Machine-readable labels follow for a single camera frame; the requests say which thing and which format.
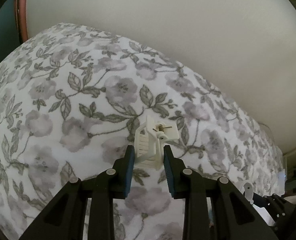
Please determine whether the white plastic clip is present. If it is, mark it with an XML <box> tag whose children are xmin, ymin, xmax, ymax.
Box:
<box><xmin>134</xmin><ymin>115</ymin><xmax>179</xmax><ymax>171</ymax></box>

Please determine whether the white power strip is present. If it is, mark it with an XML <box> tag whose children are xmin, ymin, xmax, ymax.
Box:
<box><xmin>278</xmin><ymin>169</ymin><xmax>287</xmax><ymax>189</ymax></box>

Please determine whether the floral grey white blanket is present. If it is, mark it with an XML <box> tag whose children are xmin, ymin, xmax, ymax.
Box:
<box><xmin>0</xmin><ymin>23</ymin><xmax>284</xmax><ymax>239</ymax></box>

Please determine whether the pink board at wall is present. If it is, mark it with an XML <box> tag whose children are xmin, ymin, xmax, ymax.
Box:
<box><xmin>14</xmin><ymin>0</ymin><xmax>29</xmax><ymax>44</ymax></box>

